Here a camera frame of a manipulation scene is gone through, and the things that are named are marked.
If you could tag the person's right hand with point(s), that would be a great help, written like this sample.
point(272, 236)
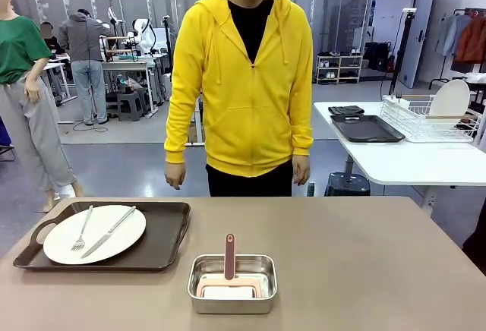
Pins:
point(174, 173)

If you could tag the person's left hand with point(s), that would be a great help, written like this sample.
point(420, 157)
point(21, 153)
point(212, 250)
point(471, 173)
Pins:
point(301, 169)

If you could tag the dark brown serving tray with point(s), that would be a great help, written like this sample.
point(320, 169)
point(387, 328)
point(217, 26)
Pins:
point(163, 228)

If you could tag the silver table knife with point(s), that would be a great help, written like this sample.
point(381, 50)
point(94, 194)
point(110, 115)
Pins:
point(110, 230)

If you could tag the large white dinner plate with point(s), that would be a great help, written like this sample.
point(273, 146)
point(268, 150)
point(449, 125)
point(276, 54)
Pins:
point(114, 243)

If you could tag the silver fork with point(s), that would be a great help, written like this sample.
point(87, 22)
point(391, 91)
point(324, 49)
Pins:
point(84, 228)

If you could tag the person's right forearm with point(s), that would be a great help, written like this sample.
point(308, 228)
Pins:
point(178, 130)

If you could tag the person's left forearm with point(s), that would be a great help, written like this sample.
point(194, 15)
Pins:
point(302, 130)

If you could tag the dark folded cloth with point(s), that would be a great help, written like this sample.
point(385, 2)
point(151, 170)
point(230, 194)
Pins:
point(345, 110)

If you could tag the black flat tray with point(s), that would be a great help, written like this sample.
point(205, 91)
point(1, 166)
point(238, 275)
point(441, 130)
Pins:
point(366, 128)

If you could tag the grey plastic step stool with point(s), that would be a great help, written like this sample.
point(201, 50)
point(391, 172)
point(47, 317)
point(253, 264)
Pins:
point(131, 105)

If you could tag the person in yellow hoodie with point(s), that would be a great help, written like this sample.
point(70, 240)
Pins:
point(243, 92)

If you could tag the white shoe rack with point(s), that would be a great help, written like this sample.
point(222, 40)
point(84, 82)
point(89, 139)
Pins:
point(338, 69)

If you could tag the white table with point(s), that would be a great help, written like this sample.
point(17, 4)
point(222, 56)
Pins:
point(410, 160)

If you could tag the white background desk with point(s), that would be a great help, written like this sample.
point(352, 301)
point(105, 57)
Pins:
point(129, 66)

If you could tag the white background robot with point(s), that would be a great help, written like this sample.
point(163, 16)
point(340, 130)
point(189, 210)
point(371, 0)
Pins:
point(143, 36)

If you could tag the stainless steel rectangular container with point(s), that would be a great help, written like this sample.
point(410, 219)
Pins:
point(231, 304)

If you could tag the person in grey hoodie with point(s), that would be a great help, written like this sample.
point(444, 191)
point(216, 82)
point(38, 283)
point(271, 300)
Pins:
point(85, 50)

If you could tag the black tripod with white device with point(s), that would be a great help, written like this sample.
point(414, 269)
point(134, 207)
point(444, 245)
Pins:
point(404, 42)

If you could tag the white plate in rack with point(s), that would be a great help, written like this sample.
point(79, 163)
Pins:
point(452, 97)

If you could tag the mannequin in green shirt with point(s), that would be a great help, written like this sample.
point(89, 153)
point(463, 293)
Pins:
point(23, 80)

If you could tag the seated person in background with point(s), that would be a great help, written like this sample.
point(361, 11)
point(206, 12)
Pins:
point(51, 38)

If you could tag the black rounded object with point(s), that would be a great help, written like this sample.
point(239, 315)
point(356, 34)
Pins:
point(476, 243)

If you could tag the clothes rack with garments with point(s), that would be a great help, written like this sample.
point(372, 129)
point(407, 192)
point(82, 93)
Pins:
point(467, 38)

